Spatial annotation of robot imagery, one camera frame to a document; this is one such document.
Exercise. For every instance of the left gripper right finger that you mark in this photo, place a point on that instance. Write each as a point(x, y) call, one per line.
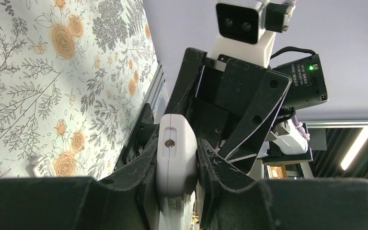
point(234, 201)

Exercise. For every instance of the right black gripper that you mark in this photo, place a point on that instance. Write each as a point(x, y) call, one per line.
point(237, 105)

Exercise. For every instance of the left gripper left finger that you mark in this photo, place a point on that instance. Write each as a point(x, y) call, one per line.
point(124, 200)

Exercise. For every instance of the white remote control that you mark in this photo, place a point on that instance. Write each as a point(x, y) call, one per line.
point(176, 172)

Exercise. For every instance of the white battery cover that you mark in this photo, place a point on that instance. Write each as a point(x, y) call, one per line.
point(43, 166)

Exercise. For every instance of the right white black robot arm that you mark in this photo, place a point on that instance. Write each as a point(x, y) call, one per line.
point(307, 87)

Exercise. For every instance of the floral patterned table mat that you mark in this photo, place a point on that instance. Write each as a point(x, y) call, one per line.
point(73, 77)

